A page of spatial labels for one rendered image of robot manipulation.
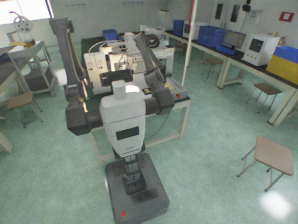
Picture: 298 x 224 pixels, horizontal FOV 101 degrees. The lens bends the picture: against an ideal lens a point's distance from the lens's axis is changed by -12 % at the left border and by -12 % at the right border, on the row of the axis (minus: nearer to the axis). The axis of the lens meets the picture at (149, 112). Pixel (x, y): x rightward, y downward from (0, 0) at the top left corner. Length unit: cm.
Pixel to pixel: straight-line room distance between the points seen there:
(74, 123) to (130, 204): 100
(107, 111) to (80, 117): 12
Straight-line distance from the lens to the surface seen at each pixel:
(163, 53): 181
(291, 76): 315
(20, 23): 389
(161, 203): 148
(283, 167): 189
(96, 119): 70
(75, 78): 82
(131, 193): 148
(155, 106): 74
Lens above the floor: 168
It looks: 40 degrees down
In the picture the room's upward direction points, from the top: straight up
